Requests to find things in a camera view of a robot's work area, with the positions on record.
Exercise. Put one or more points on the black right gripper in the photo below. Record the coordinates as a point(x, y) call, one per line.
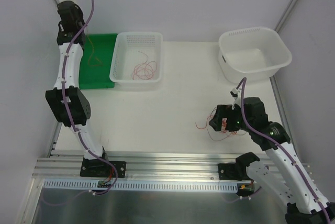
point(218, 119)

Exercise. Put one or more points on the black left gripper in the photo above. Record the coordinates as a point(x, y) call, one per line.
point(69, 17)

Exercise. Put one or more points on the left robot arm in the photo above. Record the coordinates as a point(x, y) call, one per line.
point(68, 104)

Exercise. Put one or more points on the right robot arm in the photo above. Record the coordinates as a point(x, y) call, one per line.
point(297, 195)

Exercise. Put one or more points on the green plastic tray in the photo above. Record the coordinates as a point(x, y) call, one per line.
point(96, 61)

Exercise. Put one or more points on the white plastic tub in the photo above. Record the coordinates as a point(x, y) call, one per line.
point(256, 53)

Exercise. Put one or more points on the white perforated plastic basket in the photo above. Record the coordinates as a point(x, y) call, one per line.
point(138, 60)

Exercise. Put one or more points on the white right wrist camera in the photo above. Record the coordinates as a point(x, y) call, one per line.
point(236, 94)

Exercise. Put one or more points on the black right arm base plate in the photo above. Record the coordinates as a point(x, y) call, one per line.
point(227, 171)

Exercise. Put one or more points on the white slotted cable duct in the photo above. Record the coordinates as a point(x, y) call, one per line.
point(157, 186)

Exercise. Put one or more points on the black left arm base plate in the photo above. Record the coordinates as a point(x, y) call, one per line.
point(99, 169)

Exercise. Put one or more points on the aluminium mounting rail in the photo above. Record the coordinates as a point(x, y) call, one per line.
point(140, 166)

